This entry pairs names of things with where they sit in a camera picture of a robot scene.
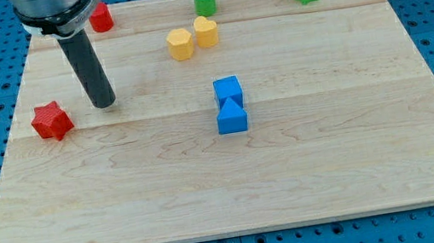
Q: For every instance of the red star block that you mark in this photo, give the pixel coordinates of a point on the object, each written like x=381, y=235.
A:
x=51, y=121

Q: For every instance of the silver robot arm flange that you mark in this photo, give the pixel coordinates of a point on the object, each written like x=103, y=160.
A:
x=59, y=19

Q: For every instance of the blue cube block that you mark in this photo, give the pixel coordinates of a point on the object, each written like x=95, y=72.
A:
x=228, y=87

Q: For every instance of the light wooden board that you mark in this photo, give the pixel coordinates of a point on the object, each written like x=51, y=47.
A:
x=340, y=110

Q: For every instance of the yellow hexagon block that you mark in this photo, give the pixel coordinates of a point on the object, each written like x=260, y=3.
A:
x=180, y=44

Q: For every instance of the yellow heart block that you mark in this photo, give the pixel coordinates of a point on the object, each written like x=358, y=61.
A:
x=206, y=32

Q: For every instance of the red cylinder block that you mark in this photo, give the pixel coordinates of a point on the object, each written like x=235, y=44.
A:
x=101, y=19

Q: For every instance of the green cylinder block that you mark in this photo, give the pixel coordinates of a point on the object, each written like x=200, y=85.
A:
x=205, y=7

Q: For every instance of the blue triangle block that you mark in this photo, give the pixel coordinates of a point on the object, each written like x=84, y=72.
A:
x=232, y=118

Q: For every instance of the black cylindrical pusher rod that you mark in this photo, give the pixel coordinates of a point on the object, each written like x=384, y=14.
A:
x=84, y=62

